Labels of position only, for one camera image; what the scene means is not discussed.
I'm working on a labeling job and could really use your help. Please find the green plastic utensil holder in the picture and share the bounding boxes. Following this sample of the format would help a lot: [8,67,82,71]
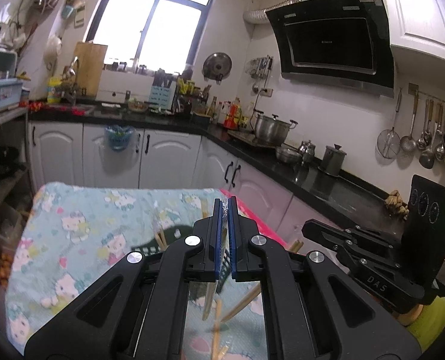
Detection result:
[131,225,193,256]

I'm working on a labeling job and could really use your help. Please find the person's right hand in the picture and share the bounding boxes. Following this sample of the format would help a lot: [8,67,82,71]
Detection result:
[395,304,424,327]

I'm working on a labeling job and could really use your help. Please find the steel bowl on counter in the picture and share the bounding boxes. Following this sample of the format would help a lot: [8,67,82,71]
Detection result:
[275,146,302,164]

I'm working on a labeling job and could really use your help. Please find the red oil bottle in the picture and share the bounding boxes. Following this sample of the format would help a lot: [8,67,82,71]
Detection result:
[223,98,241,130]

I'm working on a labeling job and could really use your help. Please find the large steel stock pot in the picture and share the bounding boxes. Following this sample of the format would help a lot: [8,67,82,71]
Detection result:
[253,111,298,146]

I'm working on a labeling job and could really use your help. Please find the steel kettle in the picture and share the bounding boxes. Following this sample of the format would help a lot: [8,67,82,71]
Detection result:
[298,140,315,164]

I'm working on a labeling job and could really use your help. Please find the blue hanging trash basket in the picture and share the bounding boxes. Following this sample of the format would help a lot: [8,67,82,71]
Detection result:
[104,125,134,152]

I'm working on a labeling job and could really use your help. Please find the steel canister with lid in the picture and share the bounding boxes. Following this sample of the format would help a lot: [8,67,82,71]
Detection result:
[320,144,347,176]

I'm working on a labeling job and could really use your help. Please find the Hello Kitty blue tablecloth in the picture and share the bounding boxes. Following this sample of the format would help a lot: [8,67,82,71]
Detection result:
[5,182,267,359]

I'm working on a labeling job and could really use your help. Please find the blue knife block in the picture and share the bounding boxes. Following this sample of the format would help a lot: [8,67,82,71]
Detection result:
[148,86,175,110]

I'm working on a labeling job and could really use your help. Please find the hanging pot lid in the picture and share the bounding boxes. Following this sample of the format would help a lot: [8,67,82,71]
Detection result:
[202,52,232,84]

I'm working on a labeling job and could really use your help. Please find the wooden cutting board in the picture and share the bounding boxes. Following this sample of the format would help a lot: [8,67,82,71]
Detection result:
[74,41,108,98]

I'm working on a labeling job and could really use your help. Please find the window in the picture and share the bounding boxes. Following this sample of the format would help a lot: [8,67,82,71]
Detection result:
[86,0,213,74]

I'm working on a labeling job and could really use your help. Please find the black range hood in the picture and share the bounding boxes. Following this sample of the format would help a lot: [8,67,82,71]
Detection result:
[266,0,395,97]

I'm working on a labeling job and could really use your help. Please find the blue dish rack tub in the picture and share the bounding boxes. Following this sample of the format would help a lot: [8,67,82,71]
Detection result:
[0,78,23,110]

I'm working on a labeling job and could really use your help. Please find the hanging wire skimmer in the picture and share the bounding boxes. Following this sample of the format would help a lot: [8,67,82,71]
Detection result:
[376,88,402,159]

